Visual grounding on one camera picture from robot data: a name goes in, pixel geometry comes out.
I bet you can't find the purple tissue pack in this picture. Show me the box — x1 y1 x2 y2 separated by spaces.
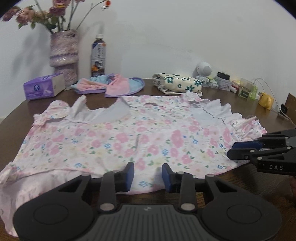
23 73 66 100

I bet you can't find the dried rose bouquet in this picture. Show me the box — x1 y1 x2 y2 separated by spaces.
1 0 112 34

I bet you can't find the green spray bottle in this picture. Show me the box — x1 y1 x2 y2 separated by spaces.
250 84 258 100

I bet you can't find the floral cream fabric pouch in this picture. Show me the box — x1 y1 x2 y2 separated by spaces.
152 73 202 94

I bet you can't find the purple knitted vase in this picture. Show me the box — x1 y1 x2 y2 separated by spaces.
50 30 79 89

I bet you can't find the black adapter on tin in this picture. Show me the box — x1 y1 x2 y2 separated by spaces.
217 71 230 80

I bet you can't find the pink floral baby garment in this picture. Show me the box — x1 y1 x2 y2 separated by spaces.
1 92 266 235

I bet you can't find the yellow mug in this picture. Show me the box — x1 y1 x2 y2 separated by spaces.
258 92 274 110

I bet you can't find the plastic drink bottle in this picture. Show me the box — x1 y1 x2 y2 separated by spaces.
91 34 106 77

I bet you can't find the white charger cable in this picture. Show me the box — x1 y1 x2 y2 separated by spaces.
253 77 293 121

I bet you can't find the brown cardboard box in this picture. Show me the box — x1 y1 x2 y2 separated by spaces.
280 93 296 123

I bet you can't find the white robot figurine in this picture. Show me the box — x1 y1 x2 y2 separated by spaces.
196 62 212 87

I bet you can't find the pink blue towel cap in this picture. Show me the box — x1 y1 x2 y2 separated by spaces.
71 74 145 97

